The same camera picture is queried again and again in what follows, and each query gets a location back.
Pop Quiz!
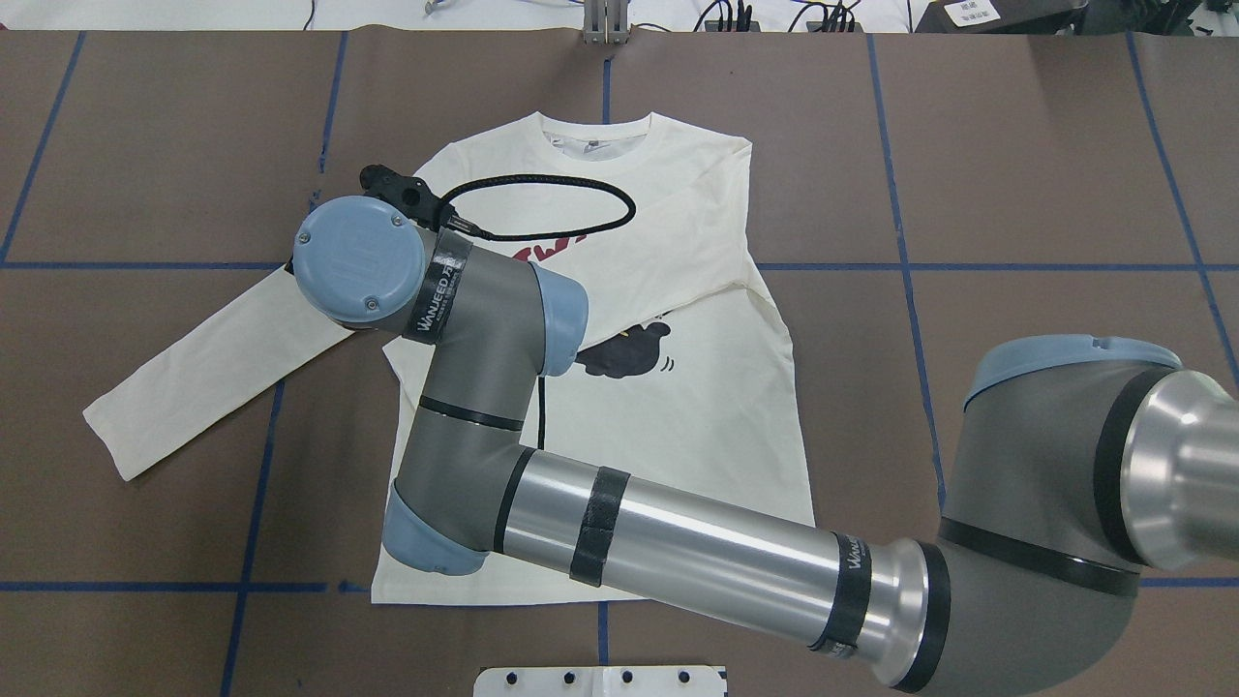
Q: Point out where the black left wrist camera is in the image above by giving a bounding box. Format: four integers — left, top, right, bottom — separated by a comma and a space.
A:
358, 165, 456, 232

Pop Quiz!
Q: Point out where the cream long-sleeve Twinkle shirt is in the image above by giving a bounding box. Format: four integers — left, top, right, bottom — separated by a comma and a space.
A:
82, 111, 817, 607

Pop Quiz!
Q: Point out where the aluminium frame post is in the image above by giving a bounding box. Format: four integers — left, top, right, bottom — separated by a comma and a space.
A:
580, 0, 631, 45

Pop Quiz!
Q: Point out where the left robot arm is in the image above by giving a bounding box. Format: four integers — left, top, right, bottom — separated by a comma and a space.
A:
291, 196, 952, 695

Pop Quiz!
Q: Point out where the white camera post base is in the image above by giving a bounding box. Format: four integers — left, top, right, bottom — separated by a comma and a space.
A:
472, 664, 729, 696

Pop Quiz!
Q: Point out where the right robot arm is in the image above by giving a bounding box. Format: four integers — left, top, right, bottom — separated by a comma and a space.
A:
923, 334, 1237, 696

